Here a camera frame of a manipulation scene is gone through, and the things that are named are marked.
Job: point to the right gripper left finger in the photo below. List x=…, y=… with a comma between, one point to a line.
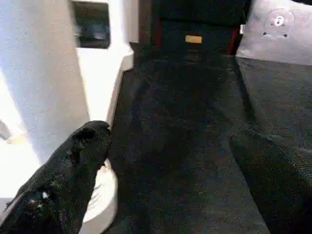
x=61, y=180

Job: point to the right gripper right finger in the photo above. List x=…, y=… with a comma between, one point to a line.
x=280, y=190

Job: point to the white plastic table top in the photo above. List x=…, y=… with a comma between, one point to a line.
x=102, y=85

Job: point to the white plastic table leg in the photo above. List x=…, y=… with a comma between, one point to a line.
x=44, y=73

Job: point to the black padded mat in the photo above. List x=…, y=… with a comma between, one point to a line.
x=182, y=134

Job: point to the black cabinet with yellow label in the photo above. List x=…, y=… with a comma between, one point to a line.
x=195, y=29

